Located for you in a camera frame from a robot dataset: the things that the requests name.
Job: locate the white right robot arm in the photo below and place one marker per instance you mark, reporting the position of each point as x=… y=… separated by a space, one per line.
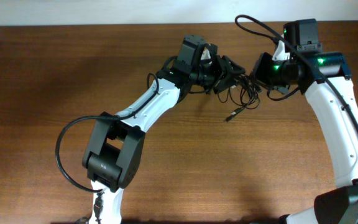
x=325 y=80

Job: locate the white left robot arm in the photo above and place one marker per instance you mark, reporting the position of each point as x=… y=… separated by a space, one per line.
x=112 y=156

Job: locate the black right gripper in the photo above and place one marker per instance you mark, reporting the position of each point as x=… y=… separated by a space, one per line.
x=262 y=70

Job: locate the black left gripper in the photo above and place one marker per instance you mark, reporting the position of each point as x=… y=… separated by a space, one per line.
x=217 y=73

